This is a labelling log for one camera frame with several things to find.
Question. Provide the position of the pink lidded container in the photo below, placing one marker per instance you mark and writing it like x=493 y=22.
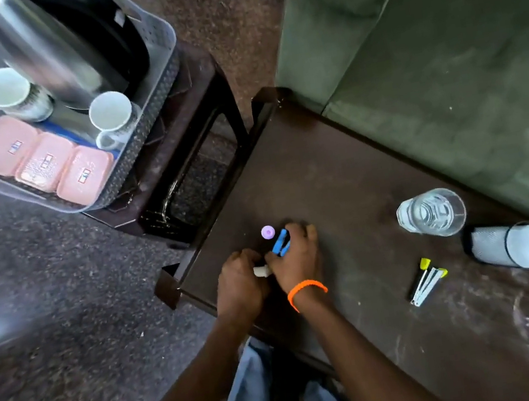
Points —
x=3 y=145
x=84 y=175
x=44 y=162

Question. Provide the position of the person's right hand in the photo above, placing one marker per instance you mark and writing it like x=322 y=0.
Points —
x=299 y=262

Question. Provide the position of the yellow-capped white needle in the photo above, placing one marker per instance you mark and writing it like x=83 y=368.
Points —
x=422 y=275
x=430 y=284

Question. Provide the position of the person's left hand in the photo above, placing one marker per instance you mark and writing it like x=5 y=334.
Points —
x=238 y=284

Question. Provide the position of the blue and white pen device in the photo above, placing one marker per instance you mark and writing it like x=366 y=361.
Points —
x=280 y=244

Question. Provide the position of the person's right forearm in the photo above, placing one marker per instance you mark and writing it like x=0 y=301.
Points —
x=366 y=367

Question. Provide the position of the green sofa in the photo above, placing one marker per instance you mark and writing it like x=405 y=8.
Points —
x=446 y=54

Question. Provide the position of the purple round cap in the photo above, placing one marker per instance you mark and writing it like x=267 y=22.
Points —
x=268 y=232

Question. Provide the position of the white patterned cup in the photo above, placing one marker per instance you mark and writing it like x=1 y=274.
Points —
x=12 y=95
x=112 y=117

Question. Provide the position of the dark brown plastic stool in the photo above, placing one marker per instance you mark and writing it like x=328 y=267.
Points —
x=184 y=135

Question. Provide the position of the clear glass of water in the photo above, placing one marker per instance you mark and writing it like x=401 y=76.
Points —
x=430 y=214

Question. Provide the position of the person's left fingers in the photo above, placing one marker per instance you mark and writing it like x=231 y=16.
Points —
x=248 y=258

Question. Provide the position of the person's right thumb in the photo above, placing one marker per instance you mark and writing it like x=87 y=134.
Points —
x=274 y=260

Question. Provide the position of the person's left forearm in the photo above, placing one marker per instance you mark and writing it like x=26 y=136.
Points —
x=190 y=394

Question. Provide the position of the clear plastic basket tray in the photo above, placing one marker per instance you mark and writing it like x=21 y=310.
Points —
x=152 y=125

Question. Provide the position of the orange wristband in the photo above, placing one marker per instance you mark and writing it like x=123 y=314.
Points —
x=303 y=285

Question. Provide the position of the white and grey pouch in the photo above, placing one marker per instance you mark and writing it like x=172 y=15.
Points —
x=527 y=246

